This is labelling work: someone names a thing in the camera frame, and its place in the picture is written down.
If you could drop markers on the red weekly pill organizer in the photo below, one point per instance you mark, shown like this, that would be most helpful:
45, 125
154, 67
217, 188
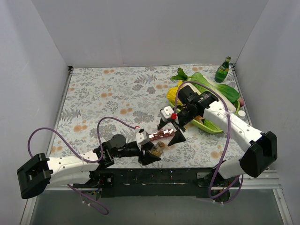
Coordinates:
161, 134

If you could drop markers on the white daikon radish toy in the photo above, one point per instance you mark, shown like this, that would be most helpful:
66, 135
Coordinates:
182, 77

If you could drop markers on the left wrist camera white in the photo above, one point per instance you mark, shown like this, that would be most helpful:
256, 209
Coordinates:
142, 138

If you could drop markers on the green napa cabbage toy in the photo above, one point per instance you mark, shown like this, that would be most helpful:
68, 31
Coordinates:
227, 93

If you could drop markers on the green glass bottle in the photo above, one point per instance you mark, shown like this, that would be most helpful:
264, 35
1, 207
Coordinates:
222, 70

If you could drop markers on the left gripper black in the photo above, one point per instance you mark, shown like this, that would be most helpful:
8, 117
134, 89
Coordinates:
141, 152

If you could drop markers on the green plastic basket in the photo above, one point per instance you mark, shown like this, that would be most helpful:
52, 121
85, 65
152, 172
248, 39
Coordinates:
206, 125

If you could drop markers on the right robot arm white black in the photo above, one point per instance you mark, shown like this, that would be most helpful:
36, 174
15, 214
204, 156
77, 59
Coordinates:
260, 149

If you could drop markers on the brown mushroom toy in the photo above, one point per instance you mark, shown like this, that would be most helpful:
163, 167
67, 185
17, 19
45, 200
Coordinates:
199, 118

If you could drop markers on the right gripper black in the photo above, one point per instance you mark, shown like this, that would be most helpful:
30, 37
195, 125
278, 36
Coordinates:
176, 123

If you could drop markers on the pink radish toy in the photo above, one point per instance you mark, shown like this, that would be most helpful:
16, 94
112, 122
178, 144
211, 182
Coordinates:
241, 101

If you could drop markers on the floral tablecloth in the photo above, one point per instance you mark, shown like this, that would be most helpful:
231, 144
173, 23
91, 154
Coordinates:
102, 102

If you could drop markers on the clear pill bottle yellow pills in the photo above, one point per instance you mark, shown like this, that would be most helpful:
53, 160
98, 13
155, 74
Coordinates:
158, 149

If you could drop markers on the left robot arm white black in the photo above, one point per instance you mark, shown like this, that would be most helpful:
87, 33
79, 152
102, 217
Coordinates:
41, 172

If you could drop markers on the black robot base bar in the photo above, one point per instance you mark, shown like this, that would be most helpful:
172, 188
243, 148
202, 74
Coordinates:
150, 182

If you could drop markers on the yellow napa cabbage toy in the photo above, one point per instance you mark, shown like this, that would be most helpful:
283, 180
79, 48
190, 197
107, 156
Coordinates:
171, 94

